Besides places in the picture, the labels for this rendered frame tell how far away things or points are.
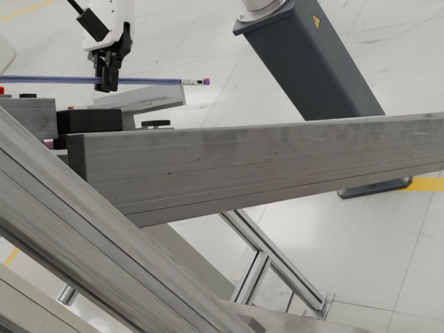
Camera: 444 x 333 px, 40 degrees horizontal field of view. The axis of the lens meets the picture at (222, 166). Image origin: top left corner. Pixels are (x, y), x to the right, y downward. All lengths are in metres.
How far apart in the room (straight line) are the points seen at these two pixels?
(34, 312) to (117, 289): 1.72
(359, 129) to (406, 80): 1.70
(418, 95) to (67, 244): 1.94
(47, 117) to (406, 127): 0.40
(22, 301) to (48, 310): 0.10
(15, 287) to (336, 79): 1.14
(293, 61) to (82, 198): 1.37
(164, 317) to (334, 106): 1.43
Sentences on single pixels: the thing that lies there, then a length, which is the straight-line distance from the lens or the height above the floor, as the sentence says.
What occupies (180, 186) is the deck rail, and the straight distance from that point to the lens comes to 0.41.
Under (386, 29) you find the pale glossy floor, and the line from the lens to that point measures 2.57.
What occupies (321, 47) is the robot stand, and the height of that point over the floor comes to 0.54.
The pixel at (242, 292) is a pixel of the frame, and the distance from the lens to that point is 1.54.
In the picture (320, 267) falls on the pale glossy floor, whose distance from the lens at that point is 1.89.
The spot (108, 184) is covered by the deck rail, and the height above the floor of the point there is 1.21.
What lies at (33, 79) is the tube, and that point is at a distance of 1.03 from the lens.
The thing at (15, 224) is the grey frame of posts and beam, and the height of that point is 1.26.
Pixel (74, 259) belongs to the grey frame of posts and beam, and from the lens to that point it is 0.32.
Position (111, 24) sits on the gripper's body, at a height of 1.06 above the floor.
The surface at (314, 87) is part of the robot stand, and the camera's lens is 1.71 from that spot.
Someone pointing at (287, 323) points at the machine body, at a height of 0.62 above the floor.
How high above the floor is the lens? 1.39
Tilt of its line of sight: 34 degrees down
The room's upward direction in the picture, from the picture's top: 42 degrees counter-clockwise
